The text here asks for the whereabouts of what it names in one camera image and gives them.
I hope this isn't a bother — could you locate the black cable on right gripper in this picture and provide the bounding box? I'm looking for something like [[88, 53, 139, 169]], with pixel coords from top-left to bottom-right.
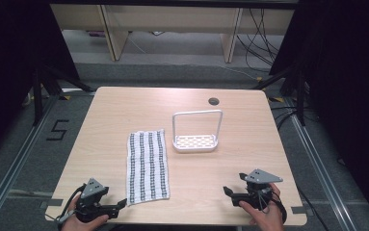
[[258, 187, 288, 224]]

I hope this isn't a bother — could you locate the person's right hand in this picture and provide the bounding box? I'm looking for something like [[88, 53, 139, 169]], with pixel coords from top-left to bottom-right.
[[238, 182, 286, 231]]

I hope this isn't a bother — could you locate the person's left hand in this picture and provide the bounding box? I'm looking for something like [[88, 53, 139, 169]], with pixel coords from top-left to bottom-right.
[[61, 195, 110, 231]]

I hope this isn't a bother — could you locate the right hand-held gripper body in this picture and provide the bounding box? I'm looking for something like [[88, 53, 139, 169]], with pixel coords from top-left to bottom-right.
[[231, 168, 284, 212]]

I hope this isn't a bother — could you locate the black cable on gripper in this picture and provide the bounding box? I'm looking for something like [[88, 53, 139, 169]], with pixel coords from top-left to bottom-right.
[[258, 187, 288, 224], [56, 183, 88, 227]]

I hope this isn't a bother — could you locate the black floor cable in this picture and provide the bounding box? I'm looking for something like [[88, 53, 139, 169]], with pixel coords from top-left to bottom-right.
[[296, 184, 323, 224]]

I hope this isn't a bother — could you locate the aluminium floor rail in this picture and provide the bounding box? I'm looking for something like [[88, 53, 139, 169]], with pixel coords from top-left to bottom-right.
[[0, 94, 61, 231], [282, 95, 354, 231]]

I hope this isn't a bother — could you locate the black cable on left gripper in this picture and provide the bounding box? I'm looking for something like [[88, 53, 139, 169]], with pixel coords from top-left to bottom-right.
[[56, 183, 88, 227]]

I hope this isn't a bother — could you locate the white floor cable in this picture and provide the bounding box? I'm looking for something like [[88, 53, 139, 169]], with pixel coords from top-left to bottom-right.
[[217, 63, 261, 81]]

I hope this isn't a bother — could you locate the white towel rack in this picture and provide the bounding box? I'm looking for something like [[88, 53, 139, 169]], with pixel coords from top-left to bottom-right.
[[171, 109, 224, 154]]

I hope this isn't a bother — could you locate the black curtain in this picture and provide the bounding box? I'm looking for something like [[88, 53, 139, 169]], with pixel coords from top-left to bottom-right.
[[0, 0, 81, 163], [268, 0, 369, 222]]

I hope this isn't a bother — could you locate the black white checked towel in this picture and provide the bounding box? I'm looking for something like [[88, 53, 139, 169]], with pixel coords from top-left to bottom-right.
[[125, 128, 171, 207]]

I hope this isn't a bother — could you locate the black metal stand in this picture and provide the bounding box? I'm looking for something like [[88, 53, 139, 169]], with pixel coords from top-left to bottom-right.
[[31, 62, 94, 127], [253, 62, 310, 127]]

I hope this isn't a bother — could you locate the bundle of black cables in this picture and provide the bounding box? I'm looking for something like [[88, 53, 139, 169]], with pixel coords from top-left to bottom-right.
[[235, 8, 284, 73]]

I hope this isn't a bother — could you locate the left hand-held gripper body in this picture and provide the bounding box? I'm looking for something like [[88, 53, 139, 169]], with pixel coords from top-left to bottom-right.
[[75, 177, 110, 224]]

